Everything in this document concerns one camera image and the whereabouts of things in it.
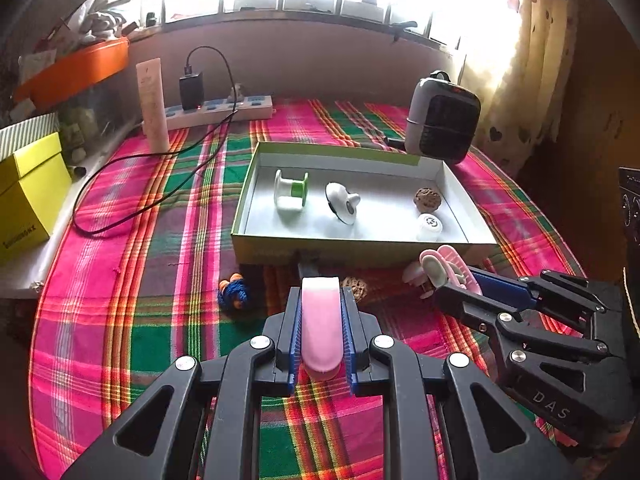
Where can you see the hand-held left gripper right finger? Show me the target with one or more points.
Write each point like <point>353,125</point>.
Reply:
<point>348,350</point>

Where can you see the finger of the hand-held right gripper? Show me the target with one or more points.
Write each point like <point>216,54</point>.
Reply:
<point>500,287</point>
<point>465,305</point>

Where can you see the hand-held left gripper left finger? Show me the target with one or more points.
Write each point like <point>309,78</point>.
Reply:
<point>296,350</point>

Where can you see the pink white oblong case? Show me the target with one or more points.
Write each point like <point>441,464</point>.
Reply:
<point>322,330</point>

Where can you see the pink white clip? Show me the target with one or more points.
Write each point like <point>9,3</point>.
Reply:
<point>442,265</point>

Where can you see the brown walnut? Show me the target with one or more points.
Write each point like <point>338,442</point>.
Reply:
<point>427,200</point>
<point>359,291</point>

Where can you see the blue orange knitted toy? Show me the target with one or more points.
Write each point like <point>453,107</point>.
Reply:
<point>234,294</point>

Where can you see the white round cap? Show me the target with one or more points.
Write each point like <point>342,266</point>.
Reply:
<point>429,227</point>

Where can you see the black handheld device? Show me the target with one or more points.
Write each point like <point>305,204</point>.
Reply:
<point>307,264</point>

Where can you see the green white cardboard box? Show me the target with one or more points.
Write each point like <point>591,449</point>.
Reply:
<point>385,230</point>

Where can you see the white panda face gadget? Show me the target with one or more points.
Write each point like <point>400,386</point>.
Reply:
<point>342,202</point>

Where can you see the green white spool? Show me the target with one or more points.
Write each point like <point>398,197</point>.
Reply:
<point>290,192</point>

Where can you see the pink green plaid blanket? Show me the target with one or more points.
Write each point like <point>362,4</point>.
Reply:
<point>150,310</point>

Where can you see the black knobbed panel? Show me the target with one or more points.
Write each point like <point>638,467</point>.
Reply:
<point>631,205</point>

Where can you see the grey black fan heater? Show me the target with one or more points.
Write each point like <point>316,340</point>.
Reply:
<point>442,120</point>

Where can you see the brown wooden wardrobe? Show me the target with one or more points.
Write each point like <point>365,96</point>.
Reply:
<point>590,125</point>

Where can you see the cream heart print curtain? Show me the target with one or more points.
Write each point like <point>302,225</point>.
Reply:
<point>535,60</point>

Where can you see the white power strip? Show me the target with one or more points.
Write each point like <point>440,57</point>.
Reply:
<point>220,112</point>

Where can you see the white plug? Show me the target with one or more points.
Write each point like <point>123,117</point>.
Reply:
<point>236,95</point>

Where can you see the cream lotion tube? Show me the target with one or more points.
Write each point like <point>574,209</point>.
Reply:
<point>152,105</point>

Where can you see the yellow box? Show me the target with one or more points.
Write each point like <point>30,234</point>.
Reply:
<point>30,200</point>

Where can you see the glass tank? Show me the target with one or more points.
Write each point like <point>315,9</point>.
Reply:
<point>95,110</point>

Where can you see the green white striped box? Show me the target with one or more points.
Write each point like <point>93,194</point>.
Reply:
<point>25,135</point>

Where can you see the orange tray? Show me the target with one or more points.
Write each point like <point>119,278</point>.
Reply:
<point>75,67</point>

